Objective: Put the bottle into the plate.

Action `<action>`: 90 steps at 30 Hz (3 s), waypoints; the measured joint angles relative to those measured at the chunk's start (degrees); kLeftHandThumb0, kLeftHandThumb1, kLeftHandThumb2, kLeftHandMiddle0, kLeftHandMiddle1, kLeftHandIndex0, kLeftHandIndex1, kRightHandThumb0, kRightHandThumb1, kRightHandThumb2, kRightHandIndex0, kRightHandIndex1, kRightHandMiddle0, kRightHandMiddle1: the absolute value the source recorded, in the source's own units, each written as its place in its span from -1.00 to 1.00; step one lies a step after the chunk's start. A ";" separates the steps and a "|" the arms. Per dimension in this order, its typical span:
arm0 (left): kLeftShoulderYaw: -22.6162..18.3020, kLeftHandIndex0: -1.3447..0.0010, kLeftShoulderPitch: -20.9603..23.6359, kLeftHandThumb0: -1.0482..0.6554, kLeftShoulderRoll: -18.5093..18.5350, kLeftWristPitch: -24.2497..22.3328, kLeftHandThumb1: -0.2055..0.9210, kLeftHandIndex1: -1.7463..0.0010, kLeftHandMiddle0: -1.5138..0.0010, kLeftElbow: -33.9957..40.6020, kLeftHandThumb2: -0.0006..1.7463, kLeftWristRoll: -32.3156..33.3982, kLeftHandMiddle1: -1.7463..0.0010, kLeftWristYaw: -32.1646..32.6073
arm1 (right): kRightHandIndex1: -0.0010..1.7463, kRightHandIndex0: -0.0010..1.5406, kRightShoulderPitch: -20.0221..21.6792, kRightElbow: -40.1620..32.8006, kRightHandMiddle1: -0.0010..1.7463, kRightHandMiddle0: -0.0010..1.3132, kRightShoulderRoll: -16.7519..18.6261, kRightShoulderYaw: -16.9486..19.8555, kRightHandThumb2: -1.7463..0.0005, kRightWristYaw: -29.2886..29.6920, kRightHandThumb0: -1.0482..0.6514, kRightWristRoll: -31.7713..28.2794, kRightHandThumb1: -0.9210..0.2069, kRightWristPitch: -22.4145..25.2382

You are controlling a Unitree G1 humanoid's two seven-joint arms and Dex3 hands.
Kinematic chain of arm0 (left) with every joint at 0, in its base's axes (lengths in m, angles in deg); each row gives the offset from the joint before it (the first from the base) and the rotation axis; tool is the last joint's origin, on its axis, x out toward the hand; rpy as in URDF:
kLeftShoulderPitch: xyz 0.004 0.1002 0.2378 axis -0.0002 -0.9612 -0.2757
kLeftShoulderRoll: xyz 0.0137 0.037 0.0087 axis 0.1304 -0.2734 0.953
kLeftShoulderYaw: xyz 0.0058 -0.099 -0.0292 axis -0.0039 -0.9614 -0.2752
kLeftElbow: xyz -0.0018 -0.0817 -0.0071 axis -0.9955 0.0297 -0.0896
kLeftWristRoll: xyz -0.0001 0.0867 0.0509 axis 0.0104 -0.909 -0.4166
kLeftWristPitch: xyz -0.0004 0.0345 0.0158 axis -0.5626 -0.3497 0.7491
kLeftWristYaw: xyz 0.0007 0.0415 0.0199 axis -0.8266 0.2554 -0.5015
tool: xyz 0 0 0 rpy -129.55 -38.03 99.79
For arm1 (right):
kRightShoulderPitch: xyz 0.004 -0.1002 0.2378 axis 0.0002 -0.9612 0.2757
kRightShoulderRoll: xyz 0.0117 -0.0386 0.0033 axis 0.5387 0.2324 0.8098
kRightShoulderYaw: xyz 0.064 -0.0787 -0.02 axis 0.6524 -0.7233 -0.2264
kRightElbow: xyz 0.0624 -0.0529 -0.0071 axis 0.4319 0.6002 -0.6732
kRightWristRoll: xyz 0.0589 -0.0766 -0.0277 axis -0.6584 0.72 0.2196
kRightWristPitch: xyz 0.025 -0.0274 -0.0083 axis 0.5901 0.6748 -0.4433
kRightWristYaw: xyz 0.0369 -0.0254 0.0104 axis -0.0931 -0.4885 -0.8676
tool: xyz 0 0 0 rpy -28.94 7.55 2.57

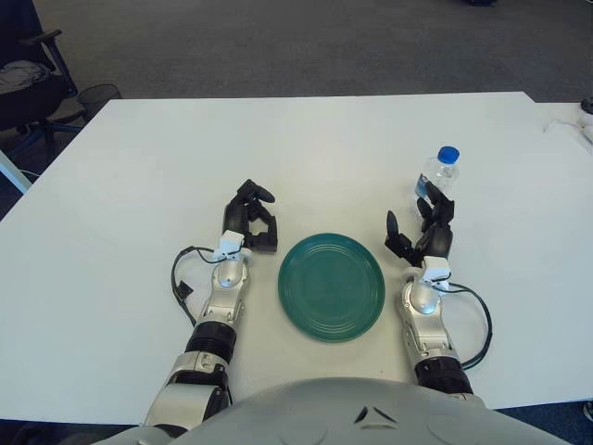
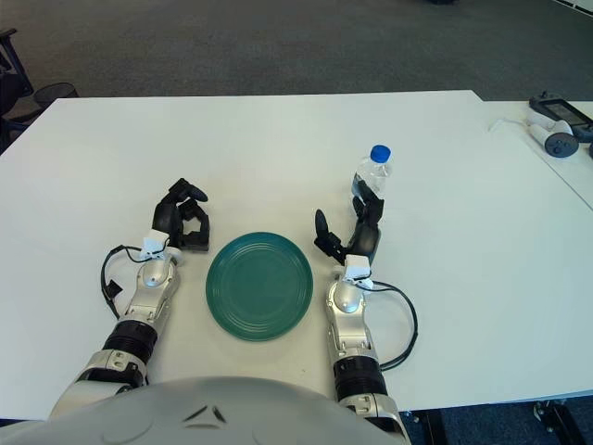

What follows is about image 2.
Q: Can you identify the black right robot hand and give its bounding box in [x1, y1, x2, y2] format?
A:
[312, 182, 386, 268]

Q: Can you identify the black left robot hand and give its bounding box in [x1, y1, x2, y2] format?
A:
[151, 177, 214, 254]

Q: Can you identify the clear bottle with blue cap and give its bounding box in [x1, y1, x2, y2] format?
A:
[350, 145, 395, 205]

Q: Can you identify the green ribbed plate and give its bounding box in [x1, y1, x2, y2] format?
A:
[205, 232, 314, 343]

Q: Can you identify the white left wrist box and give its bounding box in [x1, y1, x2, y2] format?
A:
[141, 235, 172, 260]

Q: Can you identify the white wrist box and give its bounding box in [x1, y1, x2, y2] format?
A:
[141, 235, 172, 260]
[343, 254, 374, 288]

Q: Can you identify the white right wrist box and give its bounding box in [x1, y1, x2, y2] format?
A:
[343, 254, 374, 288]

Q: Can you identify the black mesh waste bin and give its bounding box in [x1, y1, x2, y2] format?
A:
[34, 82, 79, 104]

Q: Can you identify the black office chair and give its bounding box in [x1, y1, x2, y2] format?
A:
[0, 28, 43, 154]

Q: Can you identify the grey robot torso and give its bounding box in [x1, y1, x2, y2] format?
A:
[0, 375, 409, 445]

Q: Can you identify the grey handheld screen controller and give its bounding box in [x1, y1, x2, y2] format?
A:
[528, 90, 593, 129]

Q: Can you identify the black table leg with caster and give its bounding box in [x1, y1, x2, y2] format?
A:
[532, 400, 585, 445]

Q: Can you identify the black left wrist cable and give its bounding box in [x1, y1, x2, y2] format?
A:
[101, 245, 149, 321]

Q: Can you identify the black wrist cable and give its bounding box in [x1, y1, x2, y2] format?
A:
[368, 280, 420, 371]
[101, 245, 149, 321]

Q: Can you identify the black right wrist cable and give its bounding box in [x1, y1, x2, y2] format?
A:
[368, 280, 420, 371]

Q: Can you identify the thin white strap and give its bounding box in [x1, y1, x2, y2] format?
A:
[489, 118, 529, 134]

